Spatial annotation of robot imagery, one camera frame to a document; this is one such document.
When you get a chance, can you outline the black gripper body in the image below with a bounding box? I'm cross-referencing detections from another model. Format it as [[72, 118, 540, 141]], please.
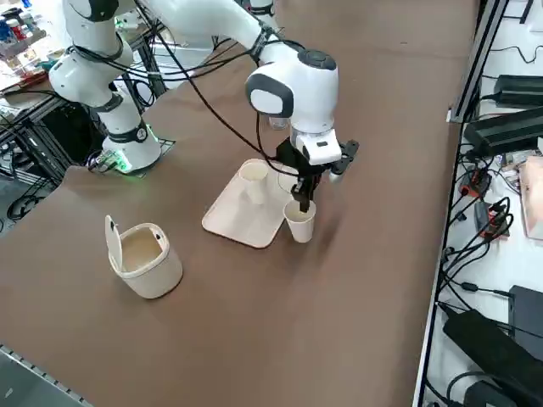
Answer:
[[276, 139, 336, 179]]

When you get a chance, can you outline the white disposable paper cup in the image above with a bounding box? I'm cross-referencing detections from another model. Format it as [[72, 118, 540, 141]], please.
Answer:
[[283, 200, 317, 243], [238, 164, 269, 205]]

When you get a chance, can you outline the cream trash bin with lid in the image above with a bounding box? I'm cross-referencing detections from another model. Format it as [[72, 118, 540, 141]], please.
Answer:
[[104, 214, 184, 300]]

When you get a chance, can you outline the orange black connector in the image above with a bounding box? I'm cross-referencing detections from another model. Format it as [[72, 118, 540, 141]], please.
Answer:
[[461, 166, 493, 198]]

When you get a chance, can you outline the black orange adapter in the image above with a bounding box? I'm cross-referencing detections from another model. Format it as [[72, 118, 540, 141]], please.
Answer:
[[473, 198, 514, 239]]

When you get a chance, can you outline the ribbed dark power brick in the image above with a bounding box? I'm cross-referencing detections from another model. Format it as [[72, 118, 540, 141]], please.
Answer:
[[462, 108, 543, 156]]

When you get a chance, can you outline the white background machine base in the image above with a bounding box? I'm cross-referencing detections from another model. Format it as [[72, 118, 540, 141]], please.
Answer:
[[114, 11, 143, 31]]

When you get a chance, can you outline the black box under table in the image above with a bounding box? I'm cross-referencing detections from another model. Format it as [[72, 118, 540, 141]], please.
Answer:
[[40, 101, 107, 169]]

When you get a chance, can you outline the pale pink tissue box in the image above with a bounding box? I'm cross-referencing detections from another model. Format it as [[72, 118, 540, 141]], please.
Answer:
[[519, 155, 543, 242]]

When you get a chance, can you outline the black power brick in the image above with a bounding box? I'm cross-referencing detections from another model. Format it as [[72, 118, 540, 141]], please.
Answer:
[[494, 75, 543, 107]]

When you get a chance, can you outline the black bag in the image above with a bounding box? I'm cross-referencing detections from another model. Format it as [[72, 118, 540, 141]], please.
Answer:
[[442, 308, 543, 407]]

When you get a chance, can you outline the dark grey flat box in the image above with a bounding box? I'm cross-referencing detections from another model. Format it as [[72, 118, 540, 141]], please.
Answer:
[[507, 284, 543, 349]]

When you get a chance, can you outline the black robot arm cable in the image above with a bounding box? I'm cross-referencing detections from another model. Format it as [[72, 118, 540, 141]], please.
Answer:
[[135, 0, 298, 170]]

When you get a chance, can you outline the metal table end rail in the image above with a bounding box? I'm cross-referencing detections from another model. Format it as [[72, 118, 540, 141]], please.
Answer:
[[0, 343, 92, 407]]

